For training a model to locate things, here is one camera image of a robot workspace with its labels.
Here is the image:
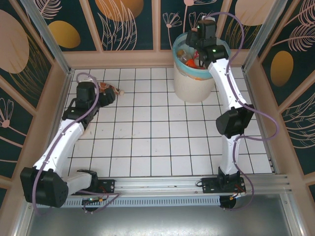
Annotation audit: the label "brown coffee plastic bottle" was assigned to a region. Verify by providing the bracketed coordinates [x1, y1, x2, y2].
[97, 82, 126, 97]

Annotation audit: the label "orange label brown cap bottle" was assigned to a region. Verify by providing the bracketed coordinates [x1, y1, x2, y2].
[177, 49, 201, 69]

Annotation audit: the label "light blue bin liner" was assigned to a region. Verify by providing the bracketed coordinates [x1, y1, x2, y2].
[171, 33, 232, 81]

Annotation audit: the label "white plastic waste bin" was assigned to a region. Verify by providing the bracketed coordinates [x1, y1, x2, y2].
[171, 33, 232, 103]

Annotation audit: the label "dark panel with flower outlines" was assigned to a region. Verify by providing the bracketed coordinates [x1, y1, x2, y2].
[158, 0, 223, 51]

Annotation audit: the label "dark panel with beige disc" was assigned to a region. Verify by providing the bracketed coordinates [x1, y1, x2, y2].
[220, 0, 274, 47]

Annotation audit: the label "dark panel with leaf outlines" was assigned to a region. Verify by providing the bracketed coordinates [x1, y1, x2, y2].
[87, 0, 157, 52]

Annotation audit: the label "dark panel with gold oval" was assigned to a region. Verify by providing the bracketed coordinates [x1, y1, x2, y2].
[36, 0, 99, 53]

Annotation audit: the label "dark panel with flower stem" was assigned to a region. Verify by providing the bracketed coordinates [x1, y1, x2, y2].
[0, 83, 35, 177]

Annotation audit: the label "dark panel thin gold lines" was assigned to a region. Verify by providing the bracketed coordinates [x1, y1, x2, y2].
[0, 0, 55, 110]

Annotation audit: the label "dark panel oval and fern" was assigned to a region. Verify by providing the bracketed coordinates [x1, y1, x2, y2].
[257, 0, 315, 109]

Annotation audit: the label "dark panel with fern outlines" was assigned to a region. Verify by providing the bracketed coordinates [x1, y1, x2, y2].
[279, 83, 315, 177]

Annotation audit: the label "grey metal sheet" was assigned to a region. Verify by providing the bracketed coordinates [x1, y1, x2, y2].
[14, 194, 303, 236]

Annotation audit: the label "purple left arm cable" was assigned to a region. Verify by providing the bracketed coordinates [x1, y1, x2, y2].
[31, 72, 120, 216]

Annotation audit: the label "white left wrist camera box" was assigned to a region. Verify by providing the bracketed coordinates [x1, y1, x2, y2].
[78, 77, 98, 86]

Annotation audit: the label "aluminium side rail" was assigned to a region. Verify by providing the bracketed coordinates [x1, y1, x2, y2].
[242, 70, 280, 174]
[49, 70, 74, 138]

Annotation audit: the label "aluminium corner post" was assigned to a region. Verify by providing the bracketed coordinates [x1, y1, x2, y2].
[19, 0, 74, 76]
[242, 0, 288, 73]

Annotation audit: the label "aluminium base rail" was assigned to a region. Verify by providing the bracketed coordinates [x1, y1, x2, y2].
[23, 174, 292, 197]

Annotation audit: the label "grey slotted cable duct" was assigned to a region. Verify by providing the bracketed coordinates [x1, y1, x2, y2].
[34, 196, 221, 207]

